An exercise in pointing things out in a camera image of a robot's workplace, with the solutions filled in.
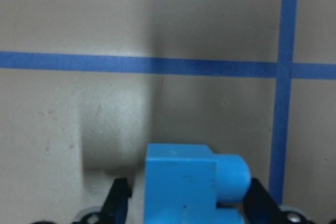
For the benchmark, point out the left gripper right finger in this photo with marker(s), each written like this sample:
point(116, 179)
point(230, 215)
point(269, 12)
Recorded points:
point(259, 206)

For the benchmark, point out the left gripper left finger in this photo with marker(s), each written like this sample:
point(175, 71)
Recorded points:
point(115, 207)

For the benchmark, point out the blue three-stud block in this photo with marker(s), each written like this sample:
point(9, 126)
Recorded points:
point(188, 183)

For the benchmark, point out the brown paper table cover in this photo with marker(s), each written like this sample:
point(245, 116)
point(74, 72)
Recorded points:
point(86, 85)

